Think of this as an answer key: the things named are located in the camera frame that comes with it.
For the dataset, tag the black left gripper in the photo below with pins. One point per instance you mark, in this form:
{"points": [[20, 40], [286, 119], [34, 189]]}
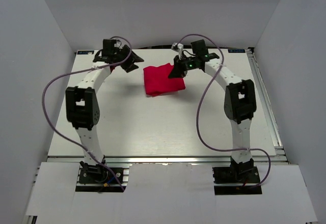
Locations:
{"points": [[132, 59]]}

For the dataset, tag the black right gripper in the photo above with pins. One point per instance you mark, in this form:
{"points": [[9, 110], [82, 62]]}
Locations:
{"points": [[177, 72]]}

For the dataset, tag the red t shirt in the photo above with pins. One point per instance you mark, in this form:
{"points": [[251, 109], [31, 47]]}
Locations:
{"points": [[156, 81]]}

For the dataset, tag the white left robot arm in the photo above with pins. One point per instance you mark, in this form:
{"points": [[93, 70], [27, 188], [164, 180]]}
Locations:
{"points": [[82, 108]]}

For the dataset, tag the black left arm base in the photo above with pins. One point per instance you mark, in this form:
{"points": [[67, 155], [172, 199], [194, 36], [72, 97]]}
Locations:
{"points": [[97, 182]]}

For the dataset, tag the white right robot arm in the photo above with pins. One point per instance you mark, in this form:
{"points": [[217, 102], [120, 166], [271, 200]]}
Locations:
{"points": [[239, 99]]}

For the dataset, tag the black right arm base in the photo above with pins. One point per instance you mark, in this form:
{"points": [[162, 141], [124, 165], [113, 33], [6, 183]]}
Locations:
{"points": [[226, 183]]}

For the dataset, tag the blue corner sticker left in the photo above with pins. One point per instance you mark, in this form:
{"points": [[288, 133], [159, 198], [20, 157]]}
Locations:
{"points": [[85, 52]]}

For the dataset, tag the blue corner sticker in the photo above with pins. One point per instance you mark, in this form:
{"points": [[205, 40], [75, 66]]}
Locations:
{"points": [[85, 52], [236, 51]]}

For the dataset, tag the blue corner sticker right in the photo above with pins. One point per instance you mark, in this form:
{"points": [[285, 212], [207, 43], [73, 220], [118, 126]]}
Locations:
{"points": [[236, 51]]}

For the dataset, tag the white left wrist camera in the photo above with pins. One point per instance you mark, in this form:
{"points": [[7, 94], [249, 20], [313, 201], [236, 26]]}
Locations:
{"points": [[117, 43]]}

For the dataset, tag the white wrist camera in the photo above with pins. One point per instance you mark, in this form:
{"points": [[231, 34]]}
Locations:
{"points": [[178, 47], [117, 43]]}

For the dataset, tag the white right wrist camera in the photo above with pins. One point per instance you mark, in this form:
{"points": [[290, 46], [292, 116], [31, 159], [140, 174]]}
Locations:
{"points": [[178, 47]]}

